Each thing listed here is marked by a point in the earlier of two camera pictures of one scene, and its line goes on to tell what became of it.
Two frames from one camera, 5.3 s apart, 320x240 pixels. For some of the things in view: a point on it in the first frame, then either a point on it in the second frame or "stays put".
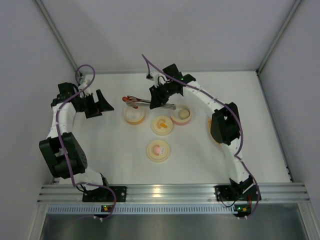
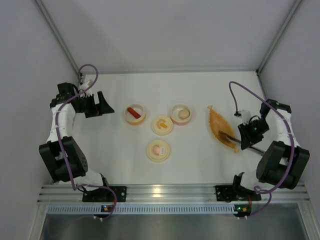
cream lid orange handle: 162,125 stays put
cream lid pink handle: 158,151 stays put
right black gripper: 158,92 -> 246,136
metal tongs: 137,102 -> 233,139
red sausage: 125,98 -> 134,113
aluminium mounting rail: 168,193 stays put
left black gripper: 90,105 stays put
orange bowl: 134,116 stays put
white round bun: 184,114 stays put
